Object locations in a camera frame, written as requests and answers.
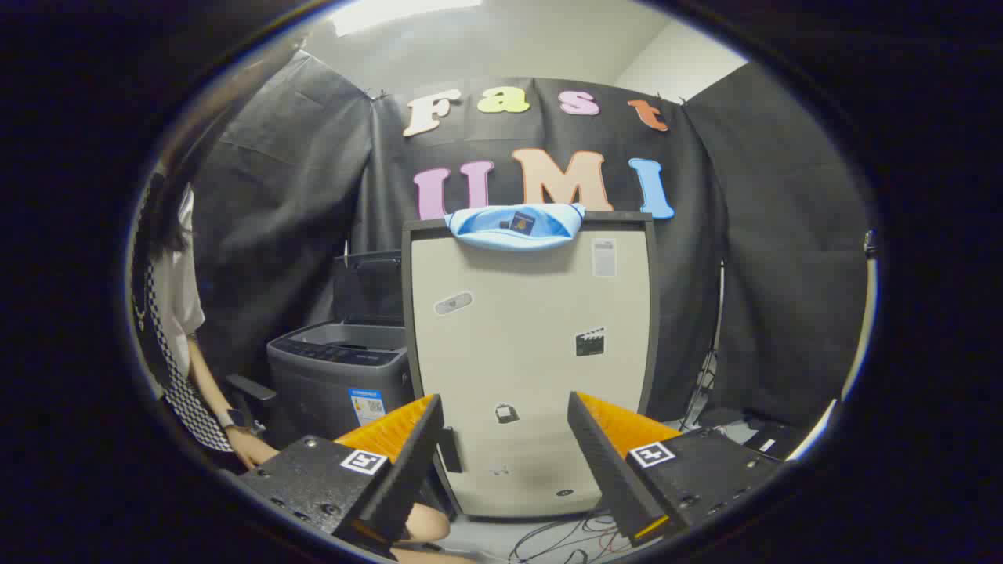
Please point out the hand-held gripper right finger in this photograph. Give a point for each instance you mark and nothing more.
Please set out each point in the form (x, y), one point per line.
(603, 462)

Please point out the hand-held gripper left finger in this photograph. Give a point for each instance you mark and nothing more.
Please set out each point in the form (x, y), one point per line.
(407, 462)

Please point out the grey washing machine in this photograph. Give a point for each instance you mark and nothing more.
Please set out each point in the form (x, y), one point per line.
(329, 384)

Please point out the dark washing machine lid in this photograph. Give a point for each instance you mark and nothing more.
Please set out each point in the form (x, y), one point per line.
(368, 288)

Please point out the light blue shirt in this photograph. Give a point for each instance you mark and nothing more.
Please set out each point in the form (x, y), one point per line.
(509, 227)

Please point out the black box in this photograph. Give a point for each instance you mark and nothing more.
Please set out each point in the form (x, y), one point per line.
(772, 439)

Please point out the black chair armrest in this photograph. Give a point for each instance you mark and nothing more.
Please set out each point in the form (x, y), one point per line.
(251, 388)

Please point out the black backdrop cloth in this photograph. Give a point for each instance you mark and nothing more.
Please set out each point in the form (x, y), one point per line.
(752, 258)

